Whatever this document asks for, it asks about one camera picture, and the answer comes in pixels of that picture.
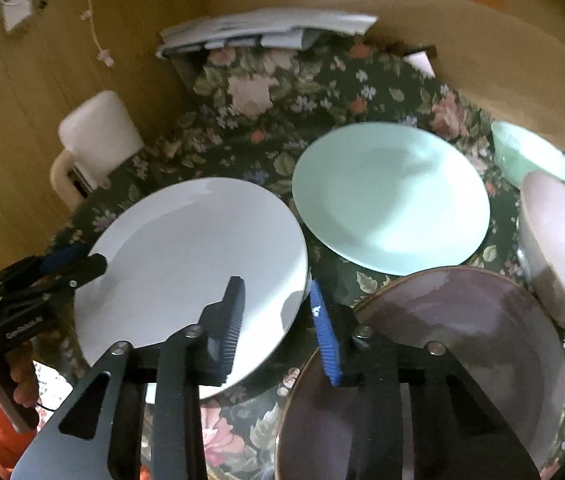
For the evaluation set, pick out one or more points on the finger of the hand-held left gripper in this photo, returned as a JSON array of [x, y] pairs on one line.
[[85, 270], [65, 256]]

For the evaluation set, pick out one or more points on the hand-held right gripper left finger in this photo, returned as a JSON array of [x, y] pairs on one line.
[[235, 320]]

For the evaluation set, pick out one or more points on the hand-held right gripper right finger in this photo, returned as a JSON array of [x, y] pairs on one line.
[[325, 340]]

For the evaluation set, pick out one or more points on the white plate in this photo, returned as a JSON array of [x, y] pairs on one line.
[[187, 240]]

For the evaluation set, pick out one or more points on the brown gold-rimmed plate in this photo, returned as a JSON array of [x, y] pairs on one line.
[[452, 310]]

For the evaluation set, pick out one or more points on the mint green plate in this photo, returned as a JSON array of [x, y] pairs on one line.
[[387, 195]]

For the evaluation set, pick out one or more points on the mint green bowl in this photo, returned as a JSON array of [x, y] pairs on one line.
[[522, 150]]

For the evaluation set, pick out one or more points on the person's left hand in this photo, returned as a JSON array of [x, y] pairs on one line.
[[23, 382]]

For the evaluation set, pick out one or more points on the white lidded jug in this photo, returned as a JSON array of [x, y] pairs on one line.
[[97, 130]]

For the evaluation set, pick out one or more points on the dark floral tablecloth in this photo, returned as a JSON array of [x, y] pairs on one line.
[[262, 120]]

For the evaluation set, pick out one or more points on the white paper piece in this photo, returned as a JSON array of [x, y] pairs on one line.
[[20, 7]]

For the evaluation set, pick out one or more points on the white paper sheet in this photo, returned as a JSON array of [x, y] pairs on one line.
[[420, 62]]

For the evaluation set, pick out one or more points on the stack of white papers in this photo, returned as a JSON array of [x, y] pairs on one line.
[[262, 25]]

